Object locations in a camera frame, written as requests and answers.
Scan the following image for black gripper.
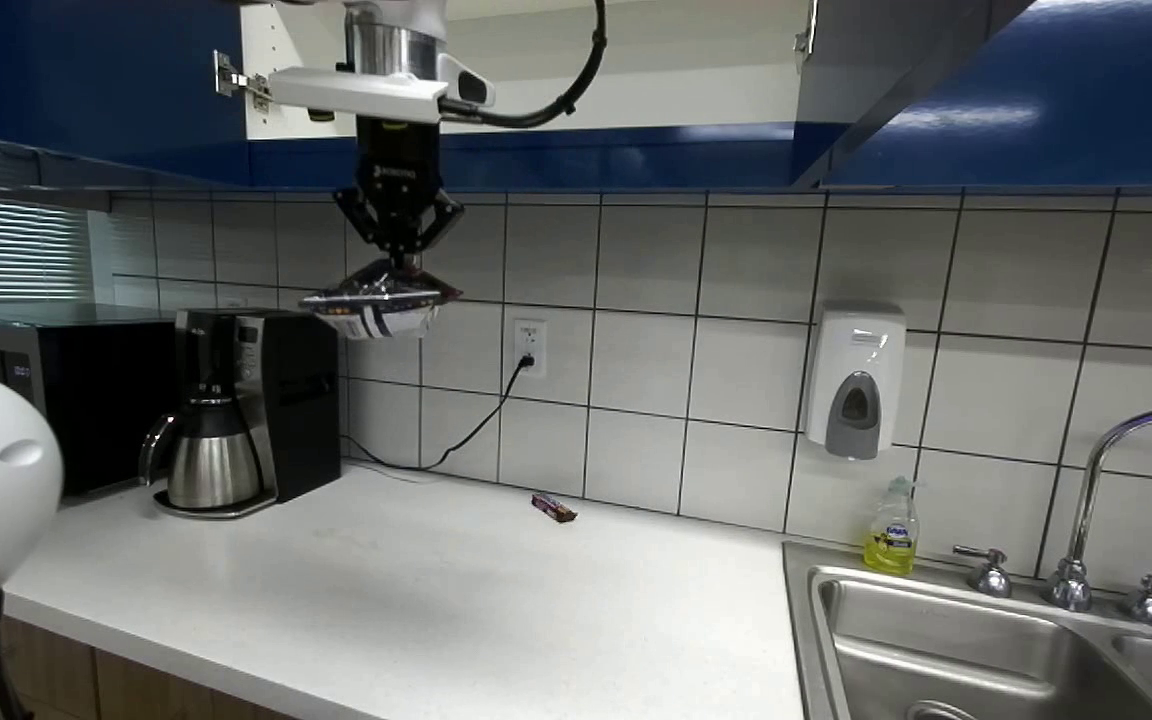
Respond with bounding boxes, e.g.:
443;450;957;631
327;115;465;287

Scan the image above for dark snack chip packet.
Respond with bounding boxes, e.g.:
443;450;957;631
299;257;465;344

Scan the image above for blue cabinet door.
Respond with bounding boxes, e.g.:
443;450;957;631
788;0;1039;190
0;0;247;189

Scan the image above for wooden base cabinet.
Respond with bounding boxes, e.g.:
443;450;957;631
0;611;290;720

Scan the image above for black steel coffee maker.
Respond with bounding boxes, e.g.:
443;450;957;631
151;307;345;520

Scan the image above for stainless steel coffee carafe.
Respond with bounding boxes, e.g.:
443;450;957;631
137;384;273;516

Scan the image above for small dark candy bar wrapper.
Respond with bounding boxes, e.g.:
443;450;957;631
528;488;584;529

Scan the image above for black microwave oven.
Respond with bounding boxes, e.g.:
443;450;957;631
0;315;188;502

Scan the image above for white window blinds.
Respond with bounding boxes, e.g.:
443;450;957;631
0;190;98;318

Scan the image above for yellow dish soap bottle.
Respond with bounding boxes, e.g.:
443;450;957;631
859;477;923;579

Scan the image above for stainless steel double sink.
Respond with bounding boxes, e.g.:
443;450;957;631
781;536;1152;720

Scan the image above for chrome gooseneck faucet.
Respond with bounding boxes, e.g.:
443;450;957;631
1049;404;1152;616

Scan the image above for white wrist camera mount plate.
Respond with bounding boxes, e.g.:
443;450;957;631
207;49;498;130

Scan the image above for white wall power outlet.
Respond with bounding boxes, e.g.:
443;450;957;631
508;312;555;384

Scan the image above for black power cord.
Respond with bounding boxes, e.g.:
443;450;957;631
341;352;535;478

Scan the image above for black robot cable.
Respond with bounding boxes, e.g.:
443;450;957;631
441;0;610;136

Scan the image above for white wall soap dispenser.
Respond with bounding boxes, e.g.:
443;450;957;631
805;312;913;464

